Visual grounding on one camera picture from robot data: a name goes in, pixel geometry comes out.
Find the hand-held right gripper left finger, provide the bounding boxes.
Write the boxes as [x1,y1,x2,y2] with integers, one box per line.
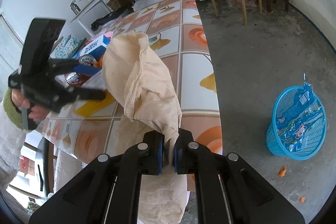
[28,131,166,224]

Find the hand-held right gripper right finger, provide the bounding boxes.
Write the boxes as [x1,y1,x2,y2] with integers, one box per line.
[173,128,306,224]

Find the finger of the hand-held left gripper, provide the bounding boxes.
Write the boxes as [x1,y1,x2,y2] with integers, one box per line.
[49,59,103,77]
[62,87,106,104]

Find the beige cloth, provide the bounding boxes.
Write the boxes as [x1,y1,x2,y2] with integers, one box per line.
[102,32,189,224]

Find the blue plastic basket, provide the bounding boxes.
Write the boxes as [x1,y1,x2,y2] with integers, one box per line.
[266,85,328,161]

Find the blue plastic wrapper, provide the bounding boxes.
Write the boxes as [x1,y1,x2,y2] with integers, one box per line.
[280,119,317,152]
[275,73,323,125]

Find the person's left forearm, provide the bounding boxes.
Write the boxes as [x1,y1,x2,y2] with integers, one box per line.
[0,88,30,188]

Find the person's left hand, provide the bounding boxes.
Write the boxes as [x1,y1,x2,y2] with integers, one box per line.
[12,89,49,123]

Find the blue and white carton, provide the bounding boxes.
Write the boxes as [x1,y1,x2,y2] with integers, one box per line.
[79,32,114,59]

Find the floral cushion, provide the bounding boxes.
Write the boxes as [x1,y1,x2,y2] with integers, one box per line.
[54,35,87,59]

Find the white door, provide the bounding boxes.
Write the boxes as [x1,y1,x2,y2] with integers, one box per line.
[0,13,26,75]

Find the black cloth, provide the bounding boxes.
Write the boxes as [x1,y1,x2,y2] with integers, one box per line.
[91,7,134,31]

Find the cardboard box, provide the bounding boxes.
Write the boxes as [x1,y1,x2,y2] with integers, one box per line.
[106,0,132,12]

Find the patterned tablecloth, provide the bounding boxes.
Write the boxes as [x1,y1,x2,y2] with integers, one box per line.
[35,0,223,161]

